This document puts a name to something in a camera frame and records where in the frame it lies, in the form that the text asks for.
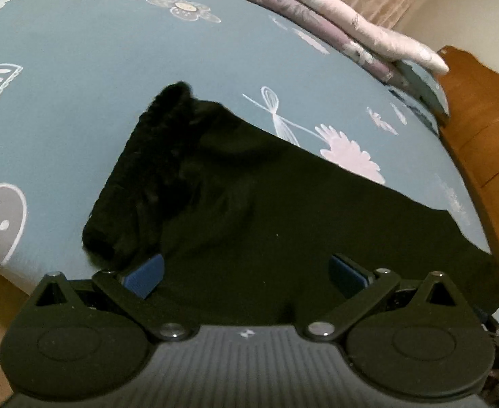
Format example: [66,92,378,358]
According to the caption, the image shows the pink floral quilt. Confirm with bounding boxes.
[177,0,450,73]

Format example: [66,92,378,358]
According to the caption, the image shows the black pants with white drawstring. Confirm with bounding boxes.
[82,81,499,328]

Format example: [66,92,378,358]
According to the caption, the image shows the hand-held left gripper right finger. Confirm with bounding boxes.
[303,254,475,342]

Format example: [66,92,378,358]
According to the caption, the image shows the wooden bed headboard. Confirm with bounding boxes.
[436,45,499,328]

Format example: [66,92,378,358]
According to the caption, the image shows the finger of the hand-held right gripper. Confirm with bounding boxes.
[479,309,499,351]

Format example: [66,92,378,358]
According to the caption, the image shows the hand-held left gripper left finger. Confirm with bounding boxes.
[20,254,191,342]

